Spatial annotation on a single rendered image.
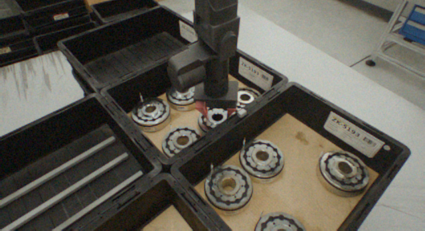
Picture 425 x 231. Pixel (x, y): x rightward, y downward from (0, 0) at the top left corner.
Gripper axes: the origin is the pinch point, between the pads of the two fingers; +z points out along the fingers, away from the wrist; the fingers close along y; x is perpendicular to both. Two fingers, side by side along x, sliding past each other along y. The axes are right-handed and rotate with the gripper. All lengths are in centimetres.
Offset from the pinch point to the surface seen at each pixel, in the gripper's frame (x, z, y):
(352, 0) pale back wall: 265, 92, 138
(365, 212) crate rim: -25.2, -5.3, 26.9
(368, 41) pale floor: 187, 97, 132
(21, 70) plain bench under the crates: 34, 15, -84
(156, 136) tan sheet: -4.8, 3.6, -15.8
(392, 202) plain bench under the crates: -12, 19, 47
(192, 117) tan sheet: 2.4, 4.0, -7.3
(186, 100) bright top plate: 6.3, 1.2, -9.2
